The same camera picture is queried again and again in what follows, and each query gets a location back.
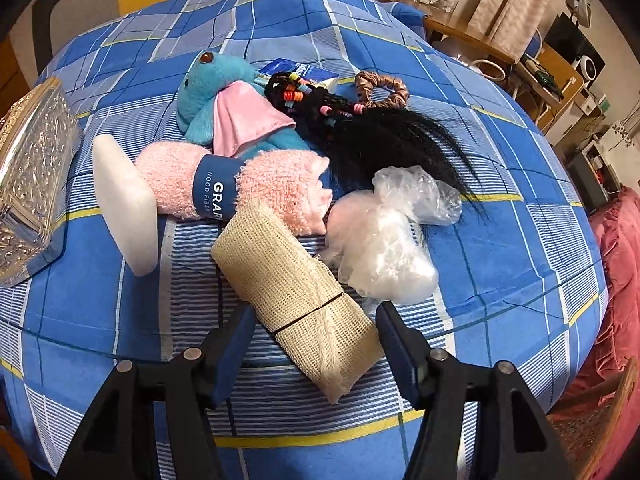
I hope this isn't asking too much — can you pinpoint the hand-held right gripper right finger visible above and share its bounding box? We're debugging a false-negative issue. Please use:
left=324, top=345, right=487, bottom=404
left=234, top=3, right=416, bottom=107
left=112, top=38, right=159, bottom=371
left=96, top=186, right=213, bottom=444
left=375, top=301, right=573, bottom=480

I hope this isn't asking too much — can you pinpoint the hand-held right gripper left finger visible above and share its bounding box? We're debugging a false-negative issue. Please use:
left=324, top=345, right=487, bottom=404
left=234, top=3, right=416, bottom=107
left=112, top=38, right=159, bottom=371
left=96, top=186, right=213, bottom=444
left=57, top=302, right=258, bottom=480

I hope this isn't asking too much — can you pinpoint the cream mesh bandage roll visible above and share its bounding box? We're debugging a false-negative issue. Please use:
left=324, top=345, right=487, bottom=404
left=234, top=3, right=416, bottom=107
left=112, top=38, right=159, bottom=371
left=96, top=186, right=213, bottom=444
left=210, top=199, right=383, bottom=404

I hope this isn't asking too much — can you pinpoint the clear plastic bag of cotton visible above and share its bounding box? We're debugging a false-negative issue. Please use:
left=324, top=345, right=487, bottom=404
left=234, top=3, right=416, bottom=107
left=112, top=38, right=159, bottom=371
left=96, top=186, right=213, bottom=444
left=319, top=165, right=463, bottom=306

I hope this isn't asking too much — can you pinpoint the pink towel blue band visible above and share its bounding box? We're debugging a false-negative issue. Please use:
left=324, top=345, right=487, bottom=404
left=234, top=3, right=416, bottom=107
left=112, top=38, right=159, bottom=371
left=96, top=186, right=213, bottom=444
left=135, top=141, right=332, bottom=237

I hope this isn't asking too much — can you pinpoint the white sponge block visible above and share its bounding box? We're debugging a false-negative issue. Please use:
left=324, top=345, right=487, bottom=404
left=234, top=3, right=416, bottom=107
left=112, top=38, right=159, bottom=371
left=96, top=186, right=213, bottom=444
left=92, top=132, right=159, bottom=277

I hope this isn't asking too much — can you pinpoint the colourful hair ties bundle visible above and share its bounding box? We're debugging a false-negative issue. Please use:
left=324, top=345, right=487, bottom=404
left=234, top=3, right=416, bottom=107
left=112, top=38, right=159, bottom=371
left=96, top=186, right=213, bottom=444
left=264, top=72, right=492, bottom=217

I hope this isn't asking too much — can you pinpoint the blue teddy bear plush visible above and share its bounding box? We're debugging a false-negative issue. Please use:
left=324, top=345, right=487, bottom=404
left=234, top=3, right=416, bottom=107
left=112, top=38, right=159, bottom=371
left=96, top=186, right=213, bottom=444
left=175, top=49, right=311, bottom=157

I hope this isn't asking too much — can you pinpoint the gold metal tray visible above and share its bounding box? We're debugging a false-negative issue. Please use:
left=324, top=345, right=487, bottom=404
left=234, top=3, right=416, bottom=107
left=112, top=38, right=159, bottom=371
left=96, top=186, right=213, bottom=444
left=0, top=77, right=84, bottom=289

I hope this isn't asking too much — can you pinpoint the pink ruffled blanket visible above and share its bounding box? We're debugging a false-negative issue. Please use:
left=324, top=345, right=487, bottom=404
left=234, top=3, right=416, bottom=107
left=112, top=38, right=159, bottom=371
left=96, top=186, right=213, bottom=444
left=564, top=186, right=640, bottom=413

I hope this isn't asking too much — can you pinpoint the blue plaid bed sheet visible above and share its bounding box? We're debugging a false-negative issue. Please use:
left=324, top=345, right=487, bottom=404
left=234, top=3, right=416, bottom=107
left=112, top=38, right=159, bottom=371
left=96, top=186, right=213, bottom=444
left=0, top=0, right=610, bottom=480

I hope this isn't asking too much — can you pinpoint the brown satin scrunchie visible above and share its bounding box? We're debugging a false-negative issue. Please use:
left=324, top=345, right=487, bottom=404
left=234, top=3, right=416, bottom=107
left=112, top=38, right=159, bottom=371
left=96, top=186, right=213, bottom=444
left=354, top=72, right=409, bottom=111

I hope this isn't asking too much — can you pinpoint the white storage cabinet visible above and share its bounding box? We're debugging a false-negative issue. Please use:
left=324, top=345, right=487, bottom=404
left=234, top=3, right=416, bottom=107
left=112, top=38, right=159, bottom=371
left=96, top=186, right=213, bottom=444
left=570, top=119, right=640, bottom=208

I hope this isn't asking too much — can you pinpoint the blue tissue packet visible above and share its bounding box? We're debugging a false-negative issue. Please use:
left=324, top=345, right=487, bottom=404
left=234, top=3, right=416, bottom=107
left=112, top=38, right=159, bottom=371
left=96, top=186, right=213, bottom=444
left=257, top=58, right=341, bottom=94

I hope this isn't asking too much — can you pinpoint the wooden desk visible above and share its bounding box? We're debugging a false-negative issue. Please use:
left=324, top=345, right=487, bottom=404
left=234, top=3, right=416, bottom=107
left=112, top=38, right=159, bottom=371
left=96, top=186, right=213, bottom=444
left=360, top=0, right=587, bottom=126

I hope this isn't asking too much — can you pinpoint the white round fan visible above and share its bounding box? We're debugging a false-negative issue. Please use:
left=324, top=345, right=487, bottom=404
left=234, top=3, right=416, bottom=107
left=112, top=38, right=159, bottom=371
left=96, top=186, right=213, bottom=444
left=570, top=55, right=603, bottom=82

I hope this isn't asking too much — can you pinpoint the beige patterned curtain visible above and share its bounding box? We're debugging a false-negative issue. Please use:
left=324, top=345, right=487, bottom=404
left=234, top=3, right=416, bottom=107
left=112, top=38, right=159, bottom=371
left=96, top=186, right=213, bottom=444
left=466, top=0, right=565, bottom=52

